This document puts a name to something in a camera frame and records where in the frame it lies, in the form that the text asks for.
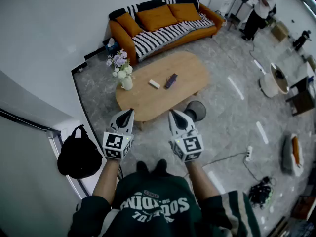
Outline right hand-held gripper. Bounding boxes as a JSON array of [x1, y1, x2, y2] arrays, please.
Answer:
[[168, 109, 204, 163]]

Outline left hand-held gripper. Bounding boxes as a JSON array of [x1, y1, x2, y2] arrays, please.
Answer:
[[102, 108, 135, 161]]

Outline dark round trash bin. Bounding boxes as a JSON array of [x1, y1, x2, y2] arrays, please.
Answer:
[[184, 100, 207, 122]]

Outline dark phone-like device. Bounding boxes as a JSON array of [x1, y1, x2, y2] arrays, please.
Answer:
[[164, 73, 178, 89]]

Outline person's right forearm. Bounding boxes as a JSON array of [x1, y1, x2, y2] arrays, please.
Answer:
[[185, 160, 222, 202]]

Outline person's left forearm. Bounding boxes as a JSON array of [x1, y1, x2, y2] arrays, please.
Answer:
[[92, 158, 121, 204]]

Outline wooden coffee table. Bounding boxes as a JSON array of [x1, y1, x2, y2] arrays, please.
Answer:
[[115, 51, 211, 130]]

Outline white vase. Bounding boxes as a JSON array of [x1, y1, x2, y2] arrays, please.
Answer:
[[120, 75, 134, 91]]

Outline person's legs in black trousers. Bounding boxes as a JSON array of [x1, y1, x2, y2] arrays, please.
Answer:
[[136, 158, 168, 176]]

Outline black backpack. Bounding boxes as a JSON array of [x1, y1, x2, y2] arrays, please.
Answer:
[[57, 124, 103, 180]]

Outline purple white flower bouquet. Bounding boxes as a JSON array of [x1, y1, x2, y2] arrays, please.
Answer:
[[106, 48, 134, 80]]

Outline blue tissue box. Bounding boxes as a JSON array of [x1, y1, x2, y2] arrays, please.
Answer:
[[103, 37, 120, 58]]

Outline orange sofa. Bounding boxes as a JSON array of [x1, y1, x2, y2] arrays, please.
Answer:
[[108, 0, 227, 66]]

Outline black white striped blanket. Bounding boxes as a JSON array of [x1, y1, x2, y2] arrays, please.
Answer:
[[124, 0, 215, 63]]

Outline person's green sweatshirt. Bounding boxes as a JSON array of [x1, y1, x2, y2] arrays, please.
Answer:
[[68, 170, 261, 237]]

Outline round white side table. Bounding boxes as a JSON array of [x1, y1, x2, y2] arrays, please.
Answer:
[[259, 62, 290, 98]]

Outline orange sofa cushion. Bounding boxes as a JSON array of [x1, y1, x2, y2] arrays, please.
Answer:
[[115, 12, 144, 38], [136, 4, 178, 32], [167, 2, 202, 22]]

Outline grey floor cushion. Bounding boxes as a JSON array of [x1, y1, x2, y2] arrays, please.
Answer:
[[281, 132, 304, 177]]

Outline small orange pillow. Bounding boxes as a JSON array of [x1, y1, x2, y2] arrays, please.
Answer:
[[292, 136, 301, 165]]

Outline dark wooden desk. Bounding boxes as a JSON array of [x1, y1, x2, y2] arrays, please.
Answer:
[[285, 75, 316, 117]]

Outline white cabinet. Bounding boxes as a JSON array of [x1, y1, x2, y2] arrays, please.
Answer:
[[208, 0, 232, 12]]

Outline cardboard box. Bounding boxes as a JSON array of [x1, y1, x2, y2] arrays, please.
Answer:
[[271, 21, 289, 43]]

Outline black floor cable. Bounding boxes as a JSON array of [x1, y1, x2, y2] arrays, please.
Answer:
[[202, 151, 247, 168]]

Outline bundle of black cables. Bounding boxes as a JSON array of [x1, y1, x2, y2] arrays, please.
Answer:
[[248, 176, 275, 208]]

